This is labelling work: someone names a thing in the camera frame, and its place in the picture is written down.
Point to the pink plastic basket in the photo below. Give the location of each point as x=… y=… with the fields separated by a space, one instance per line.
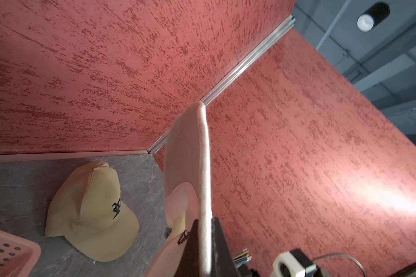
x=18 y=256

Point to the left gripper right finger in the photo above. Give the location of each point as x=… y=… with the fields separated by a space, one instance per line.
x=222 y=264

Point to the beige baseball cap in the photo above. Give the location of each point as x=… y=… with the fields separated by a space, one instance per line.
x=88 y=212

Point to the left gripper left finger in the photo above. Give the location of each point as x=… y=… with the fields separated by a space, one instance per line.
x=189 y=264

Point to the white pink baseball cap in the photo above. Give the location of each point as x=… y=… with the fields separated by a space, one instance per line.
x=186 y=176

